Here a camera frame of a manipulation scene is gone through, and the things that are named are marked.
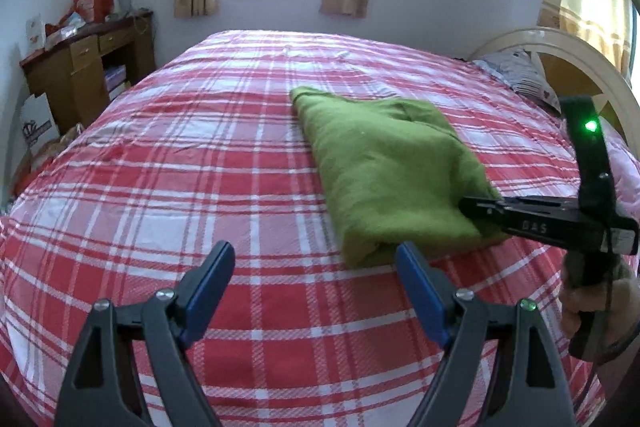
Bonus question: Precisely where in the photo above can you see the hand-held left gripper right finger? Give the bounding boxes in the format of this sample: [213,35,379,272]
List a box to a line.
[395,241,577,427]

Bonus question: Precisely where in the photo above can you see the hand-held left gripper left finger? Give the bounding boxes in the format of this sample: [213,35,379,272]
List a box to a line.
[54,241,236,427]

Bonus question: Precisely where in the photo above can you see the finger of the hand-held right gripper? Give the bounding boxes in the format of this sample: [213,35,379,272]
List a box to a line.
[458,194,582,229]

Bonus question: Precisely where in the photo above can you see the green knit garment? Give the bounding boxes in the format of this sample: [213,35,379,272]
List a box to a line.
[289,85,509,269]

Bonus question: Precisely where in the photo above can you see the person's right hand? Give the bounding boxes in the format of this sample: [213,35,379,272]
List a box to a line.
[559,254,640,365]

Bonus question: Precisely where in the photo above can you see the pink quilt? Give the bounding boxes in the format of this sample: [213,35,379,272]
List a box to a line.
[555,112,640,219]

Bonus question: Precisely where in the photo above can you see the cream curved headboard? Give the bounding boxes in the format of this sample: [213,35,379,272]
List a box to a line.
[467,26,640,148]

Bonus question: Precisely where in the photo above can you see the bed with red plaid sheet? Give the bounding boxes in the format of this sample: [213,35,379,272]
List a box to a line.
[0,29,640,427]

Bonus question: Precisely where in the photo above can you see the patterned pillow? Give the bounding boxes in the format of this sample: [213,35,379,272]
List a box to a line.
[472,48,564,114]

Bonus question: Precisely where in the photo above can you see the red bag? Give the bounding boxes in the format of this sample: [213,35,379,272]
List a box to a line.
[8,152,39,200]

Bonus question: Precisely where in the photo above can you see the stack of books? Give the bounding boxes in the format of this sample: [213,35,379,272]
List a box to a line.
[102,65,129,101]

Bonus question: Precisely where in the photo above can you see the white paper bag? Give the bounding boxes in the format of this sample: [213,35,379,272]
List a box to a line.
[19,94,61,154]

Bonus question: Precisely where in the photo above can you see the wooden desk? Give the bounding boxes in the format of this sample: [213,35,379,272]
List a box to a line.
[19,9,157,136]

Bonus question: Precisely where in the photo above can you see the plastic wrapped packets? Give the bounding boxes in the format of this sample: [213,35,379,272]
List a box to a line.
[44,11,89,44]

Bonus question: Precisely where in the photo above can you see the red packaging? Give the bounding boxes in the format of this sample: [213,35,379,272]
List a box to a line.
[74,0,119,21]

